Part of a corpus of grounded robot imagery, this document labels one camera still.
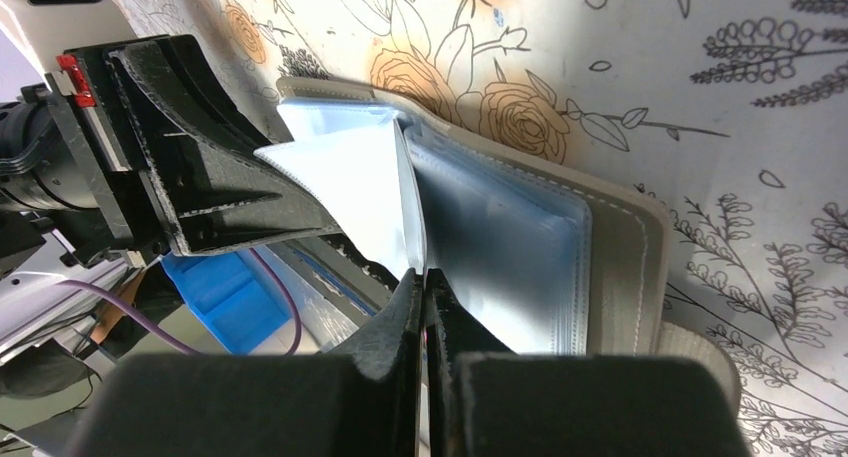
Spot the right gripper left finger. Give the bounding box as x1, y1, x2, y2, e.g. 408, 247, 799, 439
66, 271, 423, 456

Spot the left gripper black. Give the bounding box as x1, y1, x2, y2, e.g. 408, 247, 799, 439
1, 35, 340, 269

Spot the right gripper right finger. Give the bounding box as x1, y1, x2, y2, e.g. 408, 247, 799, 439
425, 270, 748, 456

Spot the beige leather card holder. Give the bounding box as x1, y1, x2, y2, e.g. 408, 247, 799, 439
256, 77, 741, 409

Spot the blue plastic bin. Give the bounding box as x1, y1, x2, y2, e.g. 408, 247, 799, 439
162, 251, 292, 355

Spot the floral tablecloth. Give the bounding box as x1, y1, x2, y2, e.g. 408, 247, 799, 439
112, 0, 847, 456

